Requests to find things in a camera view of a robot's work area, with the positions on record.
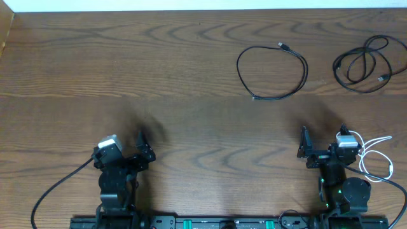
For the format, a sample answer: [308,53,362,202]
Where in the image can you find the white usb cable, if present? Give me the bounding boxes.
[335,129,394,183]

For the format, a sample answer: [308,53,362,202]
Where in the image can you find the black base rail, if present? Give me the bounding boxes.
[69,214,389,229]

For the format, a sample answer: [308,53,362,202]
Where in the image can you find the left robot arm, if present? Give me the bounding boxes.
[91,132,156,228]

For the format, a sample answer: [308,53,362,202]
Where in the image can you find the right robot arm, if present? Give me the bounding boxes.
[297,125,371,228]

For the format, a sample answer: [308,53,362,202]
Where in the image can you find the black usb cable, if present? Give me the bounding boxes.
[332,34,407,94]
[235,41,309,101]

